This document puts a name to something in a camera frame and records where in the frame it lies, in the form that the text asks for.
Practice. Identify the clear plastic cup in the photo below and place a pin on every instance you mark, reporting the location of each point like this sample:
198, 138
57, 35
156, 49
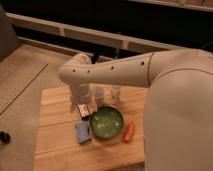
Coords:
115, 93

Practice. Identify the white shelf rail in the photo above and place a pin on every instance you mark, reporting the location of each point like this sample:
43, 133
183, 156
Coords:
89, 35

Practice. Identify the black object on floor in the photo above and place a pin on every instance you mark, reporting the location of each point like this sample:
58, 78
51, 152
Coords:
4, 137

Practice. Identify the wooden table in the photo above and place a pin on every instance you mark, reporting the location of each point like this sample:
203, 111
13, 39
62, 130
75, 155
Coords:
58, 150

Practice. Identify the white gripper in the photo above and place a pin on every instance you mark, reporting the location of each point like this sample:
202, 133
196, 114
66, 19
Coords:
80, 94

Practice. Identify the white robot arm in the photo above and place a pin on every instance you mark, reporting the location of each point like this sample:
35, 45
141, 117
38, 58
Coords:
178, 109

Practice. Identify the green ceramic bowl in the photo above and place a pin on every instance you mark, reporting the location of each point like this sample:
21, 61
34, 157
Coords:
106, 123

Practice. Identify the small dark red box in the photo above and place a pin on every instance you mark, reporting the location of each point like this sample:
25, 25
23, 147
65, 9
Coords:
84, 112

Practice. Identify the blue sponge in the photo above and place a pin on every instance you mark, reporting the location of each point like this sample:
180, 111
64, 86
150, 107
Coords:
82, 132

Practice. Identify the orange carrot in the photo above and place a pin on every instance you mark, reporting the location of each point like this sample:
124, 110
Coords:
129, 132

